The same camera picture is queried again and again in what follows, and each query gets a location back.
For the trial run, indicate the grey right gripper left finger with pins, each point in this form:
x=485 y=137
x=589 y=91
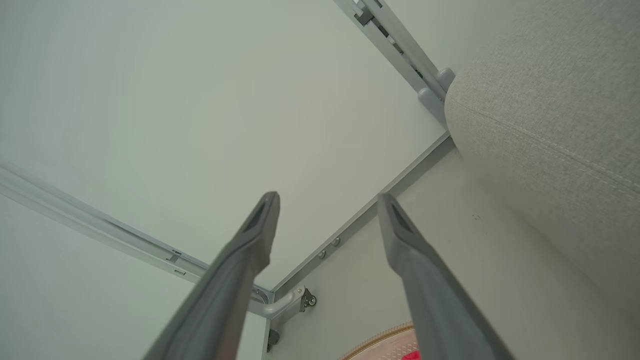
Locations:
x=225 y=290

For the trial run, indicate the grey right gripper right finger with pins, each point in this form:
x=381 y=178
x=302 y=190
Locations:
x=435 y=300

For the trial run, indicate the plain red shirt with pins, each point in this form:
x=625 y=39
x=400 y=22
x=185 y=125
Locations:
x=411 y=356

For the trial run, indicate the grey fabric sofa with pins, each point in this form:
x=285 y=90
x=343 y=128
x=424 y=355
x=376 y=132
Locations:
x=550 y=110

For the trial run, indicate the grey metal tube foot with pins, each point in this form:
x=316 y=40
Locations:
x=280 y=305

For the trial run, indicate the black caster wheel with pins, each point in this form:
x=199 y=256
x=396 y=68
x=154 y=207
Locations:
x=273 y=340
x=310 y=300

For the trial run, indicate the grey partition side rail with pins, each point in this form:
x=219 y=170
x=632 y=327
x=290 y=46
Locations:
x=100 y=222

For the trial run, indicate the grey double frame post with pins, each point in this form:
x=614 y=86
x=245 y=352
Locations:
x=400 y=55

